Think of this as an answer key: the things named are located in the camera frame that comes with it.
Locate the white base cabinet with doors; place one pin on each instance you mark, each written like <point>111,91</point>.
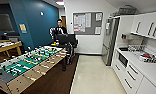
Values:
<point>134,78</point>

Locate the yellow framed wall sign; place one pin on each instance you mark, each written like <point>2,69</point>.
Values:
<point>23,28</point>

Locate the black wheeled cart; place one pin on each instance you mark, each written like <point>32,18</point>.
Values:
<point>69,41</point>

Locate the white wall cabinet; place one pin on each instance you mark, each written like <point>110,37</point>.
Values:
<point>147,25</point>

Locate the grey bulletin board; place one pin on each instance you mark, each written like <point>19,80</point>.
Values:
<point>87,23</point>

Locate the interior glass window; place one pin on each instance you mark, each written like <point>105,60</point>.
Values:
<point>3,22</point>

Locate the flat black tray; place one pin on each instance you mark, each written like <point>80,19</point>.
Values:
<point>123,49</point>

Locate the stainless steel refrigerator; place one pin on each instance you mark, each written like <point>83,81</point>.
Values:
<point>110,40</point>

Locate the person in dark clothes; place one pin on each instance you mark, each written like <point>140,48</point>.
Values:
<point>59,29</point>

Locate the green field foosball table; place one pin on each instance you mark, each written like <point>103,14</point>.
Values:
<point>24,66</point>

